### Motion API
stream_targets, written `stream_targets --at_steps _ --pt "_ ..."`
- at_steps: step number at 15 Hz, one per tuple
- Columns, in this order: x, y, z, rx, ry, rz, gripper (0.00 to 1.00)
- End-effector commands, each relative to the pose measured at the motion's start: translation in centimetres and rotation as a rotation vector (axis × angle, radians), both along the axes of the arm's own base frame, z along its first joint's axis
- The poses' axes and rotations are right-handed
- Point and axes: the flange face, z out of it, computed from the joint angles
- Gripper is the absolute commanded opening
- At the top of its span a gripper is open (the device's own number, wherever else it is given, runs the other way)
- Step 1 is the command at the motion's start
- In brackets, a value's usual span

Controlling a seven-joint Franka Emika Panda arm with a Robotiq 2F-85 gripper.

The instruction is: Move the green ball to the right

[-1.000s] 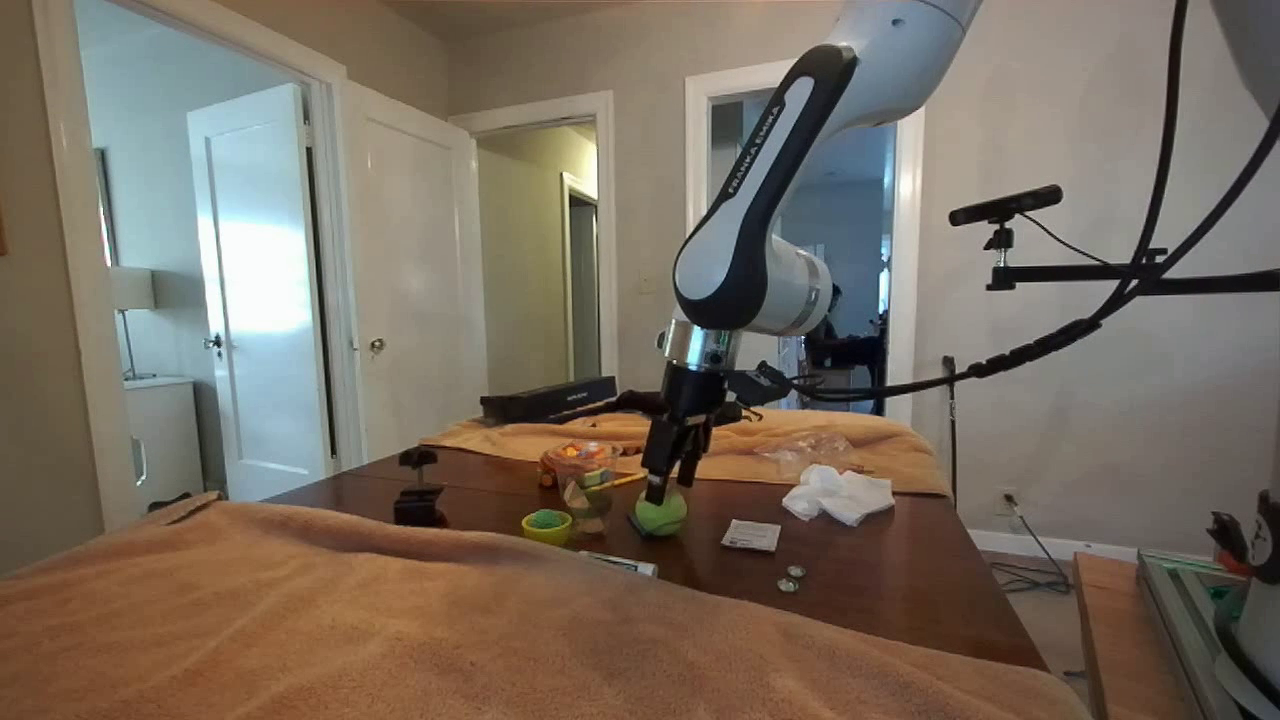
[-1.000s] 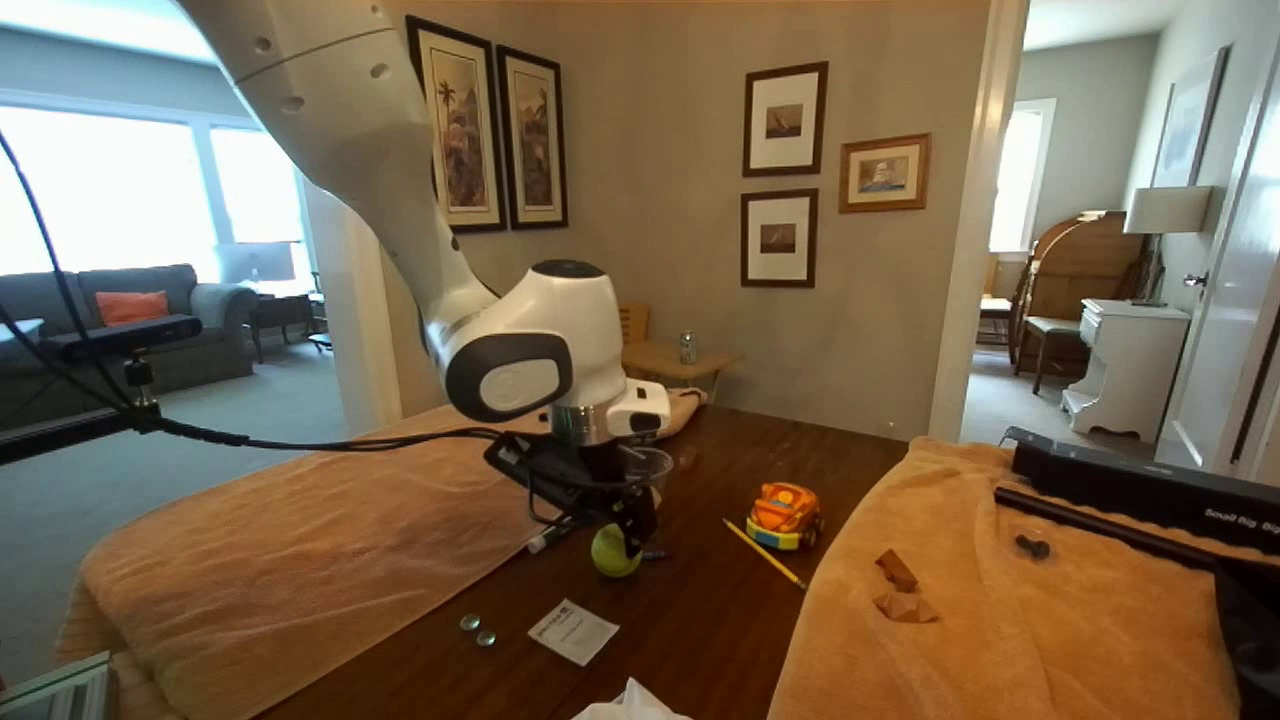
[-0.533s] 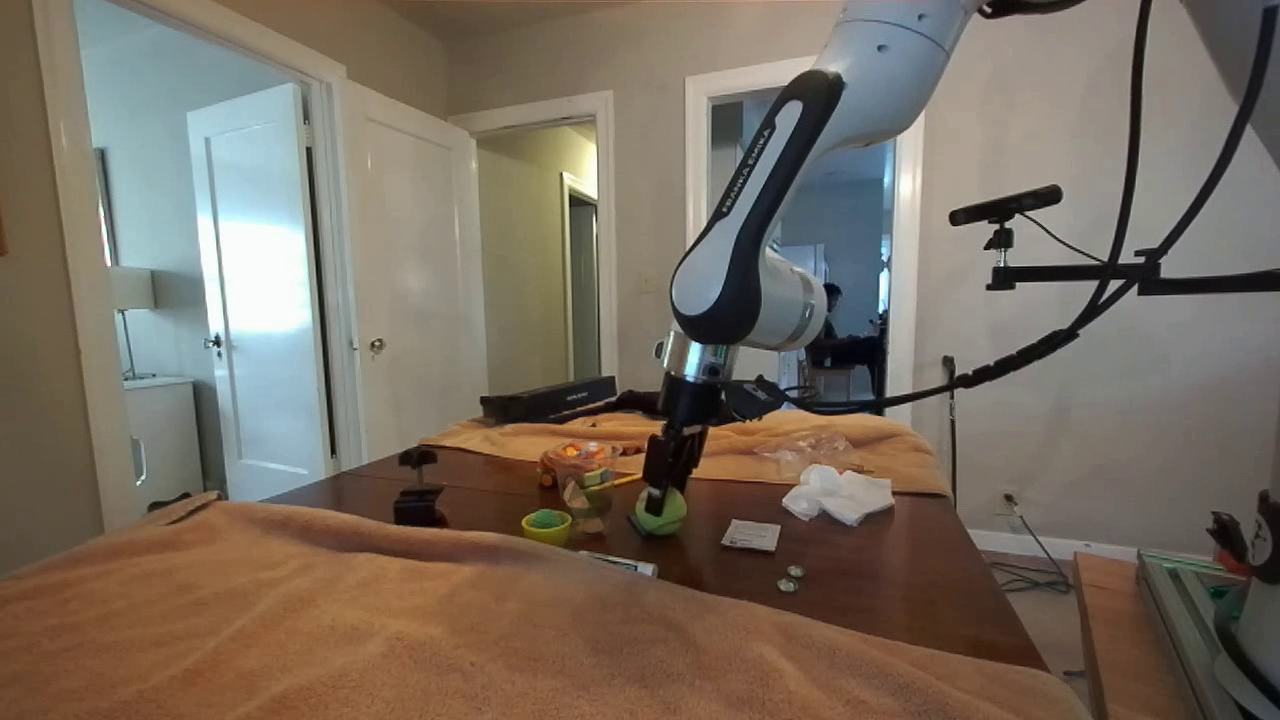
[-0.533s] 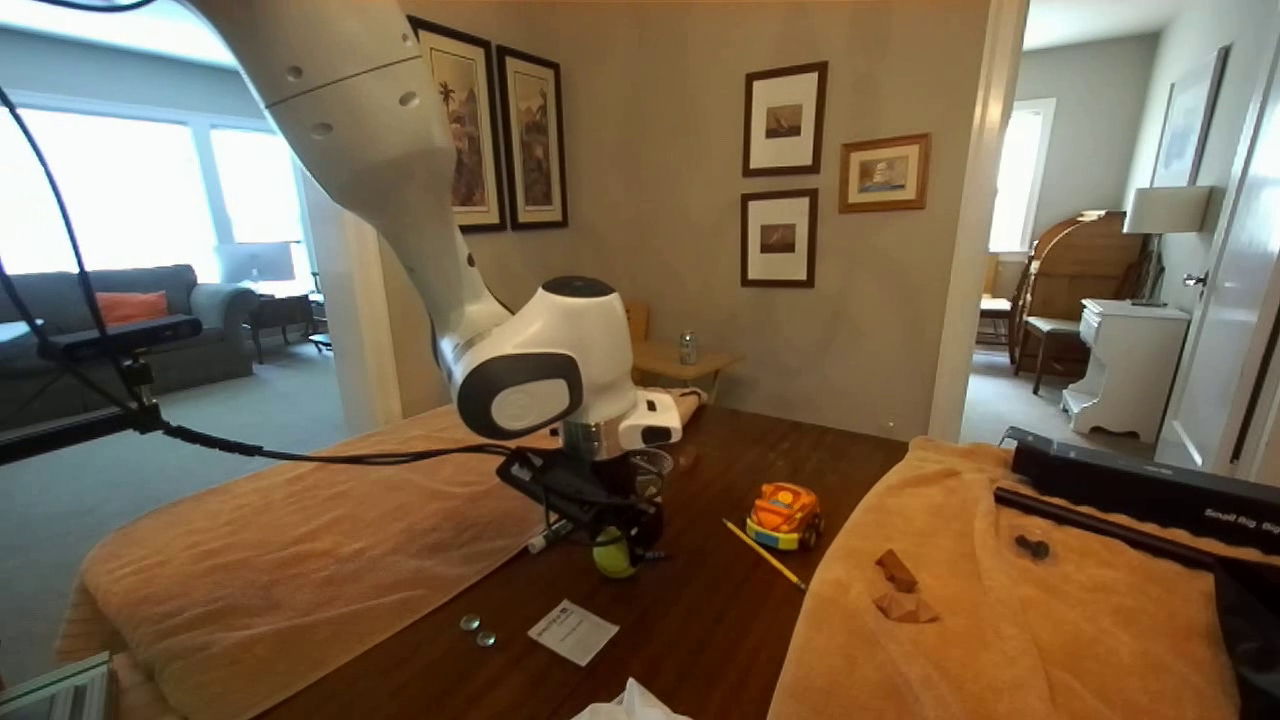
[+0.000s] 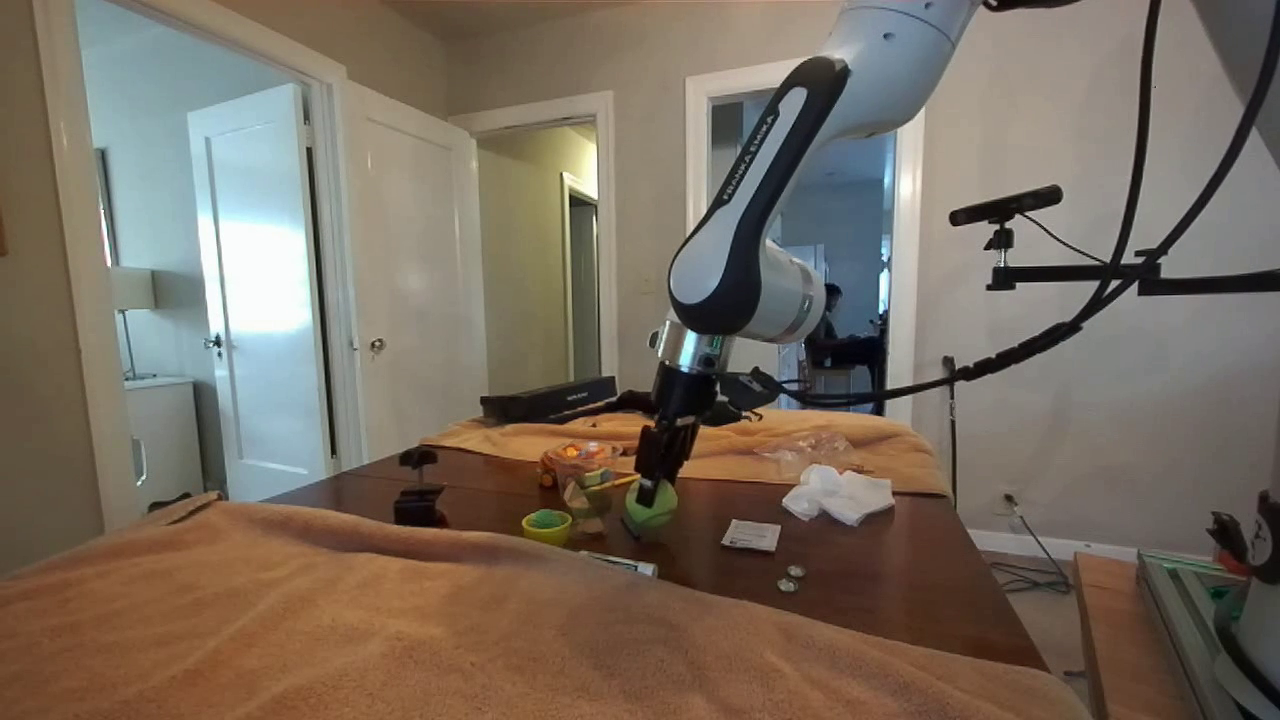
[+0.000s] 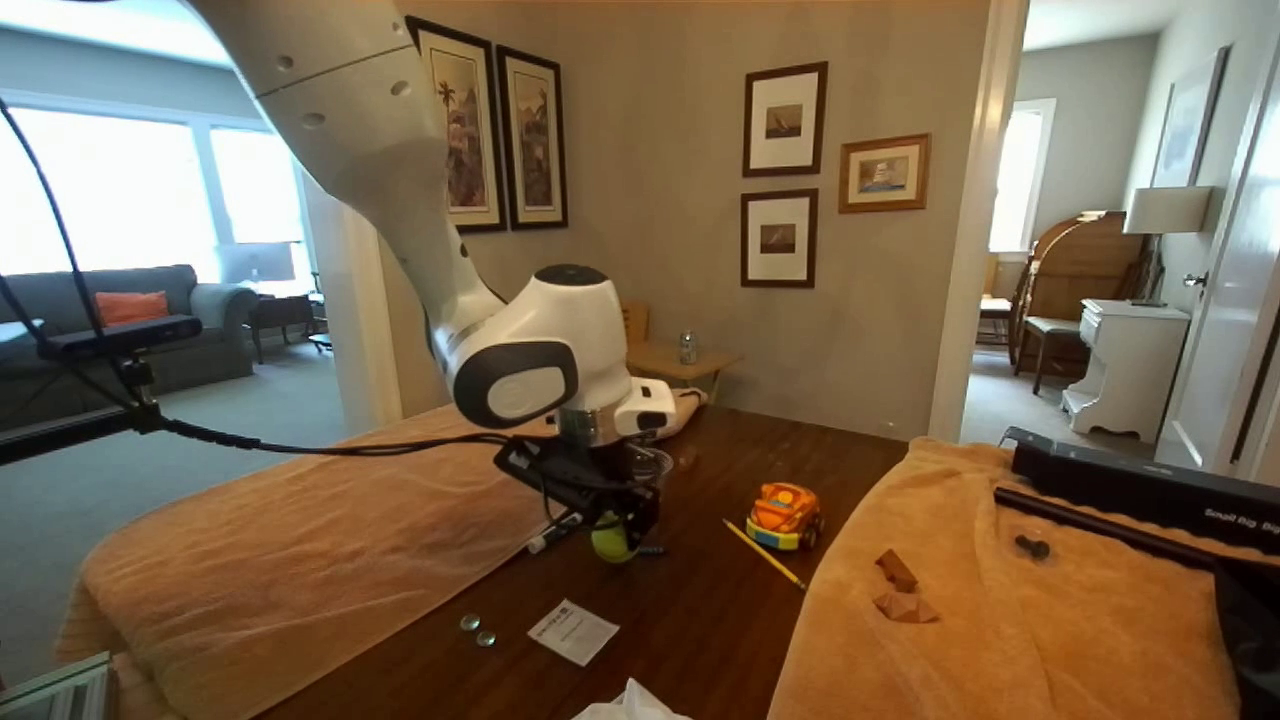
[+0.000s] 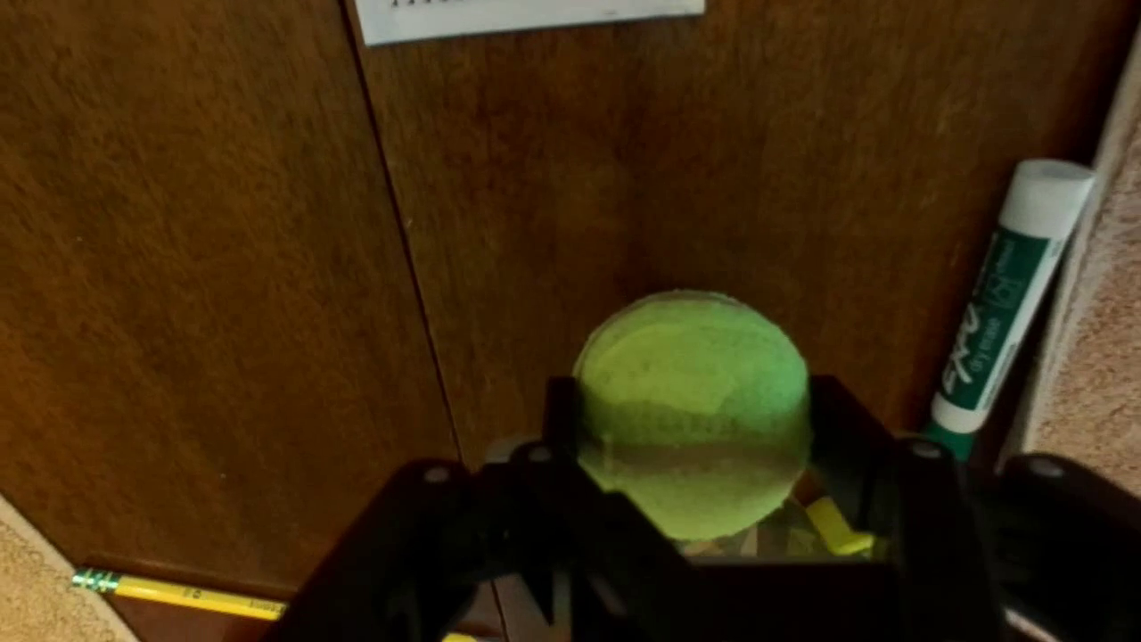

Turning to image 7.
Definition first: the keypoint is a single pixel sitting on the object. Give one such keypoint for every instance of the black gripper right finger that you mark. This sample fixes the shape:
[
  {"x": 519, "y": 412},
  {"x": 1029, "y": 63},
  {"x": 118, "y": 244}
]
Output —
[{"x": 951, "y": 522}]

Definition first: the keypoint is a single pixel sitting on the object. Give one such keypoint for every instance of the green capped white marker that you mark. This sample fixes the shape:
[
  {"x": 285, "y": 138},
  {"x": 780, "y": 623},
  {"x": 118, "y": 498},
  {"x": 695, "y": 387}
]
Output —
[{"x": 1004, "y": 308}]

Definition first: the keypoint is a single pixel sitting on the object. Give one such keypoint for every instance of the yellow plastic piece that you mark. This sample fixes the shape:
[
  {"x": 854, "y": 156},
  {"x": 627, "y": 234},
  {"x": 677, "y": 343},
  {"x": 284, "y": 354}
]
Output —
[{"x": 840, "y": 528}]

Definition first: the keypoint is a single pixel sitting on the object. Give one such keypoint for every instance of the green tennis ball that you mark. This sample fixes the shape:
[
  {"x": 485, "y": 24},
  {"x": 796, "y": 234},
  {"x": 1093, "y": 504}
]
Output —
[{"x": 694, "y": 412}]

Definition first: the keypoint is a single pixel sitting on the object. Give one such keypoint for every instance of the yellow pencil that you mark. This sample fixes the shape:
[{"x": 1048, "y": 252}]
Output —
[{"x": 179, "y": 590}]

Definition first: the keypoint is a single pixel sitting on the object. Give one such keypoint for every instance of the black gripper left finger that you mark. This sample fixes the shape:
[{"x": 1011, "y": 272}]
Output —
[{"x": 499, "y": 535}]

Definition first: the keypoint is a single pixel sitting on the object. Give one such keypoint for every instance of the white square card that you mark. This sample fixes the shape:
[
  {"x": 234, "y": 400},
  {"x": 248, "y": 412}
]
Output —
[{"x": 520, "y": 15}]

